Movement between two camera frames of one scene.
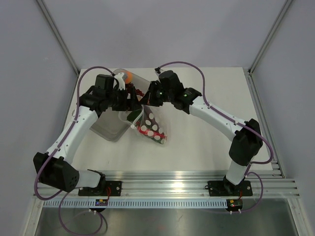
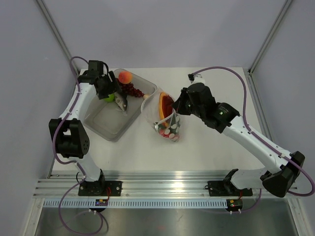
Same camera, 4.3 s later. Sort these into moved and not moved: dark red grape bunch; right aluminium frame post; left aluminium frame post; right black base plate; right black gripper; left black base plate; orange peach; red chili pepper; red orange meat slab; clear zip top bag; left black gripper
Moved: right black gripper; red chili pepper; clear zip top bag; red orange meat slab; left black gripper
Not moved: orange peach; left aluminium frame post; left black base plate; dark red grape bunch; right aluminium frame post; right black base plate
